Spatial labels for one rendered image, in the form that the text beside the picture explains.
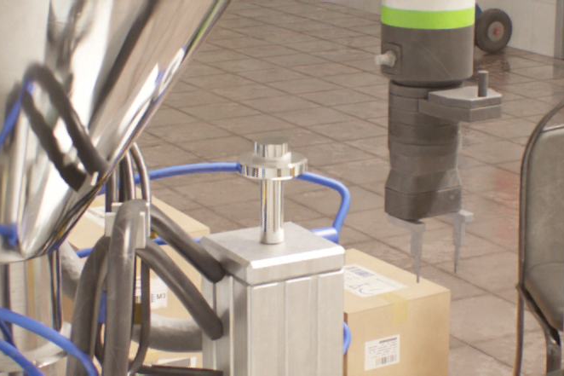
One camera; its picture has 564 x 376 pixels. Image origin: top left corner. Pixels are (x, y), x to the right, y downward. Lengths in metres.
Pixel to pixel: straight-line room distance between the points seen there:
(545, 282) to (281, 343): 2.50
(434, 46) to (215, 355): 0.88
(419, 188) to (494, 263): 3.73
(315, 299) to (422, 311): 3.06
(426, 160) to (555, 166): 1.76
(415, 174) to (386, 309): 2.10
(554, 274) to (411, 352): 0.65
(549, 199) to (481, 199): 2.75
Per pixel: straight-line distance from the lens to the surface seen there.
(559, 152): 3.31
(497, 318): 4.77
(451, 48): 1.53
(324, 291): 0.65
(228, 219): 5.75
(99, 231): 3.35
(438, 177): 1.58
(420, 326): 3.72
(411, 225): 1.56
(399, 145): 1.56
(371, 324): 3.63
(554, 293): 3.08
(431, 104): 1.52
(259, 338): 0.64
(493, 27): 9.15
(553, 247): 3.31
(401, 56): 1.53
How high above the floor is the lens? 1.60
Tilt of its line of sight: 15 degrees down
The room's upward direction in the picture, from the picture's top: straight up
